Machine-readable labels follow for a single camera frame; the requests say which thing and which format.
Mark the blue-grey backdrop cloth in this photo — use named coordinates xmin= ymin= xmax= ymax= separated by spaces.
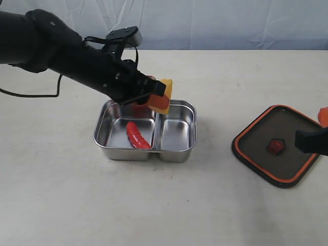
xmin=1 ymin=0 xmax=327 ymax=50

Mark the dark transparent box lid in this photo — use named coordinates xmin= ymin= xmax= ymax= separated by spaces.
xmin=231 ymin=105 xmax=322 ymax=188

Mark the yellow toy cheese wedge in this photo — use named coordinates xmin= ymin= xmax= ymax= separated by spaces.
xmin=146 ymin=79 xmax=173 ymax=115

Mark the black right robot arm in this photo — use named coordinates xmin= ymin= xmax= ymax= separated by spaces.
xmin=295 ymin=107 xmax=327 ymax=156

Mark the stainless steel lunch box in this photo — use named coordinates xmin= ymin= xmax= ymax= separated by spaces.
xmin=93 ymin=99 xmax=197 ymax=163

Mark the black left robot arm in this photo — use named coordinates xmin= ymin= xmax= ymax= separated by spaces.
xmin=1 ymin=9 xmax=171 ymax=109

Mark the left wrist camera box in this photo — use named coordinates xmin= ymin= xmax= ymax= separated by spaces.
xmin=106 ymin=26 xmax=143 ymax=48

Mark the red toy sausage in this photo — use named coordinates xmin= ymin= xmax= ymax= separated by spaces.
xmin=126 ymin=121 xmax=151 ymax=149

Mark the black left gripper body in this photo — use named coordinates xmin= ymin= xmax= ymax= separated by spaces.
xmin=58 ymin=45 xmax=144 ymax=103

